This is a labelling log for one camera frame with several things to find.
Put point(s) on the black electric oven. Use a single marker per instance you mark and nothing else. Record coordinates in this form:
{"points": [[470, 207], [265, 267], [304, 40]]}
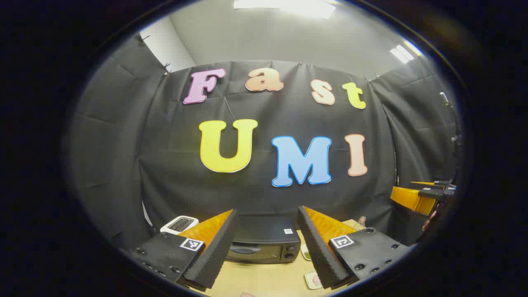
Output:
{"points": [[264, 231]]}

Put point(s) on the small ceiling light panel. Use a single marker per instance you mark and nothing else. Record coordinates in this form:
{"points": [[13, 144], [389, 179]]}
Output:
{"points": [[401, 54]]}

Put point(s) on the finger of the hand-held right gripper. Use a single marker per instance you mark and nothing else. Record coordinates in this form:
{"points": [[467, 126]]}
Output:
{"points": [[412, 200], [433, 183]]}

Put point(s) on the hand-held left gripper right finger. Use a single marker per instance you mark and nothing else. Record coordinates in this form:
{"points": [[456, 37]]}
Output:
{"points": [[317, 251]]}

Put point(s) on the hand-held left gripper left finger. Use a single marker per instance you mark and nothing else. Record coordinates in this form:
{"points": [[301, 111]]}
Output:
{"points": [[214, 251]]}

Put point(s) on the white toaster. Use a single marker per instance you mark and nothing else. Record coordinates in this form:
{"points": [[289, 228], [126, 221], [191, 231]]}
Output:
{"points": [[178, 225]]}

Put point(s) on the clear bottle with red label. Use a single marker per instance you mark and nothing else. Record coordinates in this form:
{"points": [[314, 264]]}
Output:
{"points": [[362, 220]]}

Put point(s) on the beige plate with pink food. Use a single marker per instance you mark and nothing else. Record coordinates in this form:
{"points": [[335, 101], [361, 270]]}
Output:
{"points": [[313, 280]]}

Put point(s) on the dark metal stand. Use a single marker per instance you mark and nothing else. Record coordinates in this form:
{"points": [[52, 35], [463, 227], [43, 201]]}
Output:
{"points": [[451, 123]]}

